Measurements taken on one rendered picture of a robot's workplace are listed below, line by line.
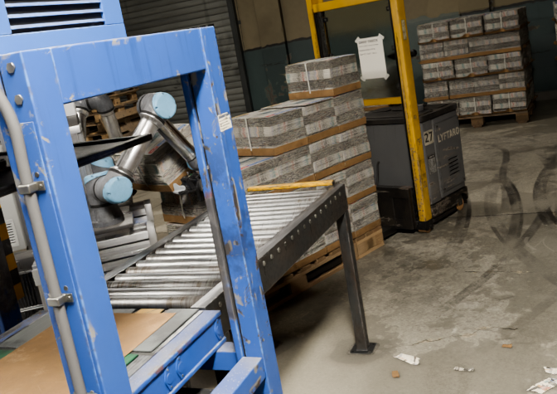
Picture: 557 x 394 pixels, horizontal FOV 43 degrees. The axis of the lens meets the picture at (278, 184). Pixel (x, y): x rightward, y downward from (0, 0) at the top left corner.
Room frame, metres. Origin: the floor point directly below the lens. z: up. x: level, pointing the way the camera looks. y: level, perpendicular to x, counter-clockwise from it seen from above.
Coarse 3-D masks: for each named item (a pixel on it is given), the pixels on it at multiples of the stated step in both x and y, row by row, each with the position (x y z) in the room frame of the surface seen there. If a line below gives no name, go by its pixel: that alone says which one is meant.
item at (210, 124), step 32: (192, 96) 1.72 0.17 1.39; (224, 96) 1.74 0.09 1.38; (192, 128) 1.72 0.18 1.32; (224, 128) 1.71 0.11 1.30; (224, 160) 1.69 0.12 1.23; (224, 192) 1.70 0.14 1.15; (224, 224) 1.71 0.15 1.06; (224, 256) 1.72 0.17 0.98; (256, 256) 1.75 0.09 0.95; (224, 288) 1.72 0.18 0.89; (256, 288) 1.72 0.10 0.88; (256, 320) 1.69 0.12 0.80; (256, 352) 1.70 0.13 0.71
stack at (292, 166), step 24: (312, 144) 4.13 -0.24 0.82; (336, 144) 4.29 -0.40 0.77; (240, 168) 3.73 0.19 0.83; (264, 168) 3.82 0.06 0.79; (288, 168) 3.96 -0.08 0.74; (312, 168) 4.10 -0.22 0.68; (168, 192) 3.69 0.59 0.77; (192, 192) 3.54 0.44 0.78; (264, 192) 3.81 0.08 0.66; (192, 216) 3.58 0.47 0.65; (336, 240) 4.18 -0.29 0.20; (312, 264) 4.03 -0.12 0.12; (288, 288) 3.86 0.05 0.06
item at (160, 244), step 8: (200, 216) 2.92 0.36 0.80; (192, 224) 2.81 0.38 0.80; (176, 232) 2.73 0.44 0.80; (160, 240) 2.66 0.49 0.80; (168, 240) 2.63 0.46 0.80; (152, 248) 2.56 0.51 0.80; (136, 256) 2.48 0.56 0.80; (144, 256) 2.47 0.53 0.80; (128, 264) 2.40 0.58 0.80; (112, 272) 2.34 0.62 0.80; (120, 272) 2.33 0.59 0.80; (112, 280) 2.28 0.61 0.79
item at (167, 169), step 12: (156, 144) 3.45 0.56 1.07; (168, 144) 3.44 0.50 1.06; (192, 144) 3.55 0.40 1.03; (144, 156) 3.41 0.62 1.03; (156, 156) 3.38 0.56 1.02; (168, 156) 3.44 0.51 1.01; (180, 156) 3.49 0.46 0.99; (144, 168) 3.47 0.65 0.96; (156, 168) 3.39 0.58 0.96; (168, 168) 3.43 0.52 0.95; (180, 168) 3.48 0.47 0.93; (156, 180) 3.45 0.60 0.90; (168, 180) 3.42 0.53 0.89
